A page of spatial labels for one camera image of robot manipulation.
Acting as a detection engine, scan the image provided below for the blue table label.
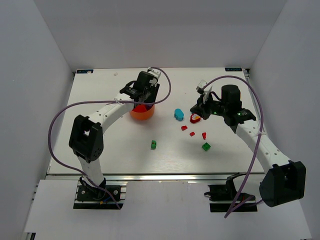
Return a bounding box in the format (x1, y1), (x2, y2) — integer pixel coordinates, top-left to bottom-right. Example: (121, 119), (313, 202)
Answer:
(224, 67), (243, 72)
(76, 69), (94, 74)

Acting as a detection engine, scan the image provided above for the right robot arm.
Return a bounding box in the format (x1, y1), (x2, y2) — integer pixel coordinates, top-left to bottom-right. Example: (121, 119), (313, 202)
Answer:
(190, 84), (306, 207)

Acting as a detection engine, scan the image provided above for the orange divided round container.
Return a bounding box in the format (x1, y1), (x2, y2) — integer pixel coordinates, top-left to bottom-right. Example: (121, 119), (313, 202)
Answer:
(129, 104), (155, 121)

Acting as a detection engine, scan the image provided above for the green square lego brick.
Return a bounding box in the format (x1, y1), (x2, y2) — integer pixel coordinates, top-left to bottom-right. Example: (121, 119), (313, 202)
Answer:
(201, 142), (211, 152)

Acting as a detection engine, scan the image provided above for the red slope lego piece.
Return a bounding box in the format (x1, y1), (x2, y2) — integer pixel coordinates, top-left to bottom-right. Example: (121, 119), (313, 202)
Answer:
(202, 132), (207, 140)

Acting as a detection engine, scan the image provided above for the green small lego piece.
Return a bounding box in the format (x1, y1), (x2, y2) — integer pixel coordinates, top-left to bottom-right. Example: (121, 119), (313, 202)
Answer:
(150, 140), (157, 150)

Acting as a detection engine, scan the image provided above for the red flower lego brick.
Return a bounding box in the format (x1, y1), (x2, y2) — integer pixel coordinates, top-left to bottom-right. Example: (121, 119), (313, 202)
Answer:
(189, 113), (202, 124)

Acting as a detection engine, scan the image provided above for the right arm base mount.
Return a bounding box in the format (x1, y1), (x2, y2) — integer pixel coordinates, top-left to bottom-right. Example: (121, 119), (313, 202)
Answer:
(203, 172), (258, 213)

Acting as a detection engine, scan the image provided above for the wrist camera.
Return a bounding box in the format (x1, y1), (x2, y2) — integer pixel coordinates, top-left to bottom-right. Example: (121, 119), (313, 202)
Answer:
(196, 79), (212, 104)
(147, 67), (161, 86)

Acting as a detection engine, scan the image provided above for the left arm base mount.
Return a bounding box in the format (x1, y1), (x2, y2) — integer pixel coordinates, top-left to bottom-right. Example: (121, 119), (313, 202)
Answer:
(73, 177), (126, 210)

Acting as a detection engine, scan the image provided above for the right blue table label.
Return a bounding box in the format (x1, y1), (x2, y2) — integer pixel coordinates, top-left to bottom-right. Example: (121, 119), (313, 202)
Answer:
(224, 67), (243, 72)

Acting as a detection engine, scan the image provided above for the red arch lego piece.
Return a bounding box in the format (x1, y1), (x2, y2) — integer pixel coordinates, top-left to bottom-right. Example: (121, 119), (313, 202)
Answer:
(181, 125), (188, 131)

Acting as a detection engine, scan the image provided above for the teal rounded lego brick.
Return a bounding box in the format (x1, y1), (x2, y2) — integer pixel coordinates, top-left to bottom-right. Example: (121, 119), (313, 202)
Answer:
(174, 108), (185, 122)

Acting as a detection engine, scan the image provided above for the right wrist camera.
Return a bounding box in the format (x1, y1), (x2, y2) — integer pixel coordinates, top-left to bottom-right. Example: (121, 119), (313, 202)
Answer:
(196, 79), (212, 104)

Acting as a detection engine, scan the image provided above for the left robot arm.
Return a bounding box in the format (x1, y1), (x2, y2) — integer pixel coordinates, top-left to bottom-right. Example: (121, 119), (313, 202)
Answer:
(69, 68), (161, 187)

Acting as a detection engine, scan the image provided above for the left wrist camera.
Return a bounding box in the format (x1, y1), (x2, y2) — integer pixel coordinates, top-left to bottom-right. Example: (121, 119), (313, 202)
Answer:
(147, 67), (161, 86)

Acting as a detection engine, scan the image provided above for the left blue table label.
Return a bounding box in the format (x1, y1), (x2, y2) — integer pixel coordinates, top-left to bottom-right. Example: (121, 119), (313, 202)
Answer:
(76, 69), (94, 74)

